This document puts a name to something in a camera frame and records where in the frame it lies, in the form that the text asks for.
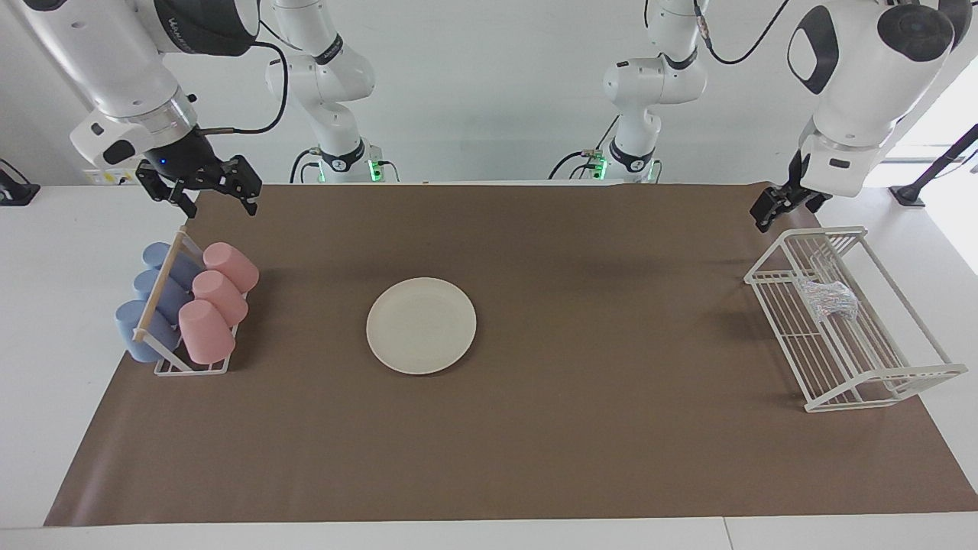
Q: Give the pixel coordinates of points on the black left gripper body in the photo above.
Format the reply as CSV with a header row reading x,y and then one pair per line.
x,y
798,191

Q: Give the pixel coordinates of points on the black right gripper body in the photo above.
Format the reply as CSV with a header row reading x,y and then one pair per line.
x,y
187,156

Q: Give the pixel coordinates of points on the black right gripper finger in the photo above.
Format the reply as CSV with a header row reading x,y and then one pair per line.
x,y
174,192
246,183

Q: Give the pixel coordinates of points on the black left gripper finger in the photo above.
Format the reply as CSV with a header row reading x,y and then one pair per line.
x,y
775,218
766,205

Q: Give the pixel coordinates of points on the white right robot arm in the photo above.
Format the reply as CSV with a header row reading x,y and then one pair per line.
x,y
114,61

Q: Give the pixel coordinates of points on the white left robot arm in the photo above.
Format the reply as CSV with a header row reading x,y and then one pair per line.
x,y
856,76

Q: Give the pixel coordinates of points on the cream round plate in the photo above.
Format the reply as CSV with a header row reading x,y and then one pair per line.
x,y
420,326

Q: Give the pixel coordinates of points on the blue plastic cup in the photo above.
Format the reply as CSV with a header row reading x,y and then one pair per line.
x,y
147,284
130,332
182,267

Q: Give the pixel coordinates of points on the pink plastic cup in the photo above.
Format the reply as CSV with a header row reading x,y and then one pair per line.
x,y
206,332
221,298
233,266

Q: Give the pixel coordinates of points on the white cup holder rack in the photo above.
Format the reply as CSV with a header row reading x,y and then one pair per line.
x,y
160,289

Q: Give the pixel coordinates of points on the black angled stand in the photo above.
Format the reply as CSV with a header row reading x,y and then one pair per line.
x,y
936,164

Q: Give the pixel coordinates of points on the brown paper table mat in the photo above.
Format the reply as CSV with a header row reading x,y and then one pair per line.
x,y
535,443

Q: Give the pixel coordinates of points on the white wall socket box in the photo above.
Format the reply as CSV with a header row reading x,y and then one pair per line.
x,y
107,177

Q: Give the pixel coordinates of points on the black table clamp mount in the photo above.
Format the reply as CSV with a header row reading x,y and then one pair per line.
x,y
15,191

